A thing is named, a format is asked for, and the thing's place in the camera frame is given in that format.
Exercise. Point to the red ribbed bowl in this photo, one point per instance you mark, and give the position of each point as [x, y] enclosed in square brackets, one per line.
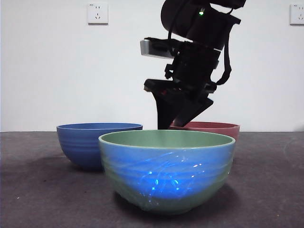
[213, 127]

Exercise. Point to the green ribbed bowl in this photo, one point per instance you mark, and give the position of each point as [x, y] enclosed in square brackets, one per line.
[166, 199]

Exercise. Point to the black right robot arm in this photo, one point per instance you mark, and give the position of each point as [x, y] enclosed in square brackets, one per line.
[206, 26]

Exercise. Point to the white wall socket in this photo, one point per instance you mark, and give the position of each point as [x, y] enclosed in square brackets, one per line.
[297, 14]
[98, 14]

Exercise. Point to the blue ribbed bowl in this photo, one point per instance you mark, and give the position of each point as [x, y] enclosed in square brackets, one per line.
[78, 147]

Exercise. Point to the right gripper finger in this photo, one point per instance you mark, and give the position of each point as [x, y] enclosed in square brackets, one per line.
[166, 107]
[192, 109]

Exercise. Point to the right wrist grey camera box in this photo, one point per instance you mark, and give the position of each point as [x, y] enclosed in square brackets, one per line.
[145, 48]

